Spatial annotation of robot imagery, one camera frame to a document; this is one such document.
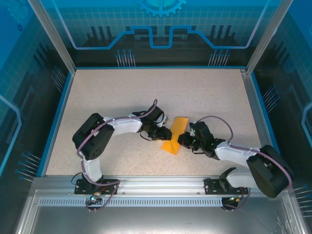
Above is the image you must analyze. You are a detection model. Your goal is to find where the brushed metal panel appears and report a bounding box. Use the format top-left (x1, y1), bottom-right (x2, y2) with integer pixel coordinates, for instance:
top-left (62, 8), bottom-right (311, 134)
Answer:
top-left (14, 190), bottom-right (308, 234)

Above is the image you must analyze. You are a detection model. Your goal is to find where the aluminium mounting rail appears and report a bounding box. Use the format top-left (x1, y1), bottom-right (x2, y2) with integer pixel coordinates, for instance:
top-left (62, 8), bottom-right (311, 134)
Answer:
top-left (31, 175), bottom-right (292, 195)

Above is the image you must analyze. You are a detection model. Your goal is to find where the orange square paper sheet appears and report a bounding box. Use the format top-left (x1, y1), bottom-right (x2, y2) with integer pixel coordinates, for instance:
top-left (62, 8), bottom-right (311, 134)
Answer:
top-left (160, 116), bottom-right (190, 156)

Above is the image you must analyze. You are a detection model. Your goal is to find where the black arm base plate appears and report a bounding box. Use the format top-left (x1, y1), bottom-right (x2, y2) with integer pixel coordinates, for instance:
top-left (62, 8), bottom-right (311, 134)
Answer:
top-left (74, 178), bottom-right (119, 195)
top-left (204, 177), bottom-right (249, 195)

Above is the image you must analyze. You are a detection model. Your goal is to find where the aluminium side rail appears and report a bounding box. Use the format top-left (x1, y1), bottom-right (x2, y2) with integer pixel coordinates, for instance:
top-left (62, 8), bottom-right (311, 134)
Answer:
top-left (240, 69), bottom-right (280, 176)

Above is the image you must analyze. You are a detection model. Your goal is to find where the aluminium frame post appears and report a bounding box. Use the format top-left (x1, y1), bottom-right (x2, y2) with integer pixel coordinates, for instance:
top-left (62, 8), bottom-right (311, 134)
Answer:
top-left (27, 0), bottom-right (77, 74)
top-left (245, 0), bottom-right (295, 75)

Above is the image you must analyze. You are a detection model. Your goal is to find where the slotted grey cable duct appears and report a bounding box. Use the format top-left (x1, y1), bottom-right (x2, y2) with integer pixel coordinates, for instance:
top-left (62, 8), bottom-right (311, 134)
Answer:
top-left (38, 197), bottom-right (226, 208)

